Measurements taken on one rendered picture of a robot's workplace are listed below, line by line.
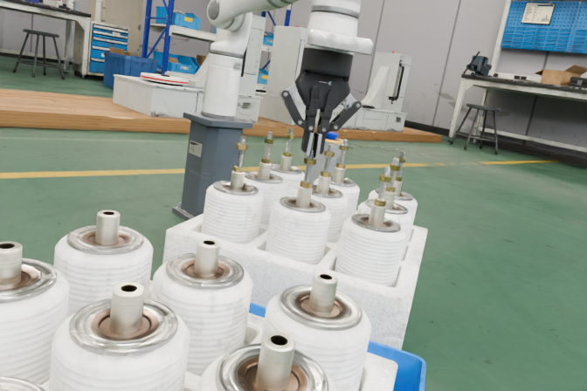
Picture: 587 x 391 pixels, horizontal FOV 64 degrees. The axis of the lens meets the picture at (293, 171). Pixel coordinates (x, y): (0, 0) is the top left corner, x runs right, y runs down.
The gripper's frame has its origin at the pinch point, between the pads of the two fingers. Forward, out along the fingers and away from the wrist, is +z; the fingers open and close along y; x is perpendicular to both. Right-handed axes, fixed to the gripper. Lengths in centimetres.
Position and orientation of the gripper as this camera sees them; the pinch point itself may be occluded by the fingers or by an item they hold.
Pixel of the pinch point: (313, 144)
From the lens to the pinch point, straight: 72.8
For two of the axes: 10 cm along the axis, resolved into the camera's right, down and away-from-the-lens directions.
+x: 1.6, 2.3, -9.6
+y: -9.7, -1.2, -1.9
